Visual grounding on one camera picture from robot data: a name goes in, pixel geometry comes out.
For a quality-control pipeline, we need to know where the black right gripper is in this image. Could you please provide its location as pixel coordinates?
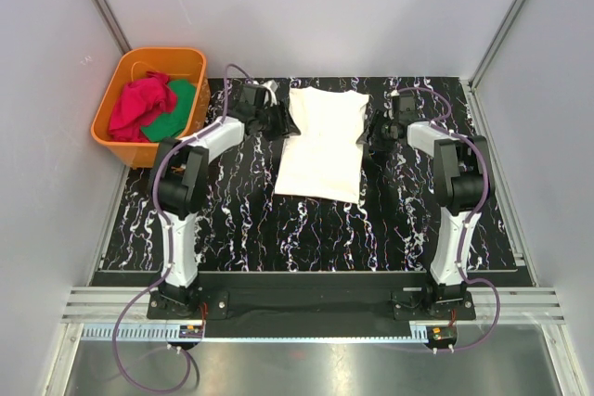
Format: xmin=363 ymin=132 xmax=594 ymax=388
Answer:
xmin=355 ymin=109 xmax=397 ymax=155

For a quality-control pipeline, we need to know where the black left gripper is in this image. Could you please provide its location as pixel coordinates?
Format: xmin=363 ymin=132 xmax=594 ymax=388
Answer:
xmin=254 ymin=100 xmax=299 ymax=143

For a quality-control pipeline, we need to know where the white Coca-Cola t-shirt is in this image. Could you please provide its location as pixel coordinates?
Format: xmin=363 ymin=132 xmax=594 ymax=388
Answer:
xmin=274 ymin=87 xmax=369 ymax=204

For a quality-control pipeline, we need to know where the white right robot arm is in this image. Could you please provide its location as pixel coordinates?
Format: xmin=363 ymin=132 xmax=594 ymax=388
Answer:
xmin=357 ymin=87 xmax=494 ymax=319

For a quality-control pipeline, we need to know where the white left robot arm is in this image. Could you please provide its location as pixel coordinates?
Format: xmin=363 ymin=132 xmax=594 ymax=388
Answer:
xmin=149 ymin=81 xmax=301 ymax=318

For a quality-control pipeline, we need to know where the orange plastic basket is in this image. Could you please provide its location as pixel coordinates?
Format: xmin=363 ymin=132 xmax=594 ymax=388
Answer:
xmin=91 ymin=47 xmax=210 ymax=168

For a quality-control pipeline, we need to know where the green t-shirt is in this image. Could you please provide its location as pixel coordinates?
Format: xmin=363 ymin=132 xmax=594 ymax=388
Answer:
xmin=141 ymin=79 xmax=197 ymax=143

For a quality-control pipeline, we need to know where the red t-shirt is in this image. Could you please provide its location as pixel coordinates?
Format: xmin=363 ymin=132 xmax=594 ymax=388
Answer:
xmin=108 ymin=71 xmax=177 ymax=143

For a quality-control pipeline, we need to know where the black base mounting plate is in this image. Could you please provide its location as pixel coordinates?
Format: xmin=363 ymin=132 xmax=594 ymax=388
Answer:
xmin=148 ymin=272 xmax=476 ymax=321

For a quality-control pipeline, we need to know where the right electronics board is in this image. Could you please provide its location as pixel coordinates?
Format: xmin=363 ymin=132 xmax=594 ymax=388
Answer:
xmin=427 ymin=326 xmax=458 ymax=349

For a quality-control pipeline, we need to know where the electronics board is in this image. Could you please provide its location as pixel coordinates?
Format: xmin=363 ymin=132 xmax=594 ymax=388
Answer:
xmin=179 ymin=325 xmax=204 ymax=339
xmin=427 ymin=326 xmax=458 ymax=349

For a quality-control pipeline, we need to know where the left electronics board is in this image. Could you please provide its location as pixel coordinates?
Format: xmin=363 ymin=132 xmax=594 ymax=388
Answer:
xmin=179 ymin=325 xmax=204 ymax=339

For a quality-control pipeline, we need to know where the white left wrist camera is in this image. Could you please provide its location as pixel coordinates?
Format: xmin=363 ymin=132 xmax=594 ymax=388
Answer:
xmin=262 ymin=80 xmax=278 ymax=107

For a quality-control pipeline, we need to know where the aluminium frame rail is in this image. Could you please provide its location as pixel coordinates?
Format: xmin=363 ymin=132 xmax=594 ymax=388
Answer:
xmin=61 ymin=287 xmax=564 ymax=325

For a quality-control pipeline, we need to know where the white slotted cable duct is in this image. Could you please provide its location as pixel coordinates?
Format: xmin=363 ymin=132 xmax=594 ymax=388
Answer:
xmin=81 ymin=324 xmax=433 ymax=342

